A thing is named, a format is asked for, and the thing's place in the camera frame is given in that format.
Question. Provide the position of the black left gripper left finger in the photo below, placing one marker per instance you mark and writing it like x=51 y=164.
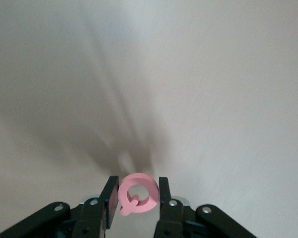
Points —
x=92 y=218

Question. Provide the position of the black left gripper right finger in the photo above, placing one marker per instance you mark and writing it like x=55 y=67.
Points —
x=171 y=220

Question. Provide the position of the coral red letter Q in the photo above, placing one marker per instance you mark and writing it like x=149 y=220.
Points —
x=152 y=196

